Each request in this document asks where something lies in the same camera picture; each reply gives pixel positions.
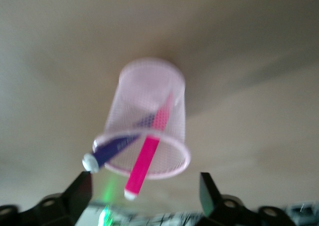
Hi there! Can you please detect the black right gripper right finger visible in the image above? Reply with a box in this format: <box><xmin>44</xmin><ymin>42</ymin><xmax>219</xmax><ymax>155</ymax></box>
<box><xmin>198</xmin><ymin>172</ymin><xmax>260</xmax><ymax>226</ymax></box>

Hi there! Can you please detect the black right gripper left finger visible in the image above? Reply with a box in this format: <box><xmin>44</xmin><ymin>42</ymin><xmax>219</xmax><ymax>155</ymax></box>
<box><xmin>17</xmin><ymin>172</ymin><xmax>94</xmax><ymax>226</ymax></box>

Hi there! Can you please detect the purple marker pen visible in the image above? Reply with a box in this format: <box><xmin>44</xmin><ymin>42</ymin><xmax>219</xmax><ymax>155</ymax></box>
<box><xmin>82</xmin><ymin>113</ymin><xmax>157</xmax><ymax>174</ymax></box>

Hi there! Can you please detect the pink marker pen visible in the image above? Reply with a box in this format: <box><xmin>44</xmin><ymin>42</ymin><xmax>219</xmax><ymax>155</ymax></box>
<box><xmin>124</xmin><ymin>91</ymin><xmax>174</xmax><ymax>201</ymax></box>

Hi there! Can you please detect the pink mesh pen holder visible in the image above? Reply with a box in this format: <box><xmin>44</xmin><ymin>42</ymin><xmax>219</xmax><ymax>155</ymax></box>
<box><xmin>96</xmin><ymin>58</ymin><xmax>192</xmax><ymax>181</ymax></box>

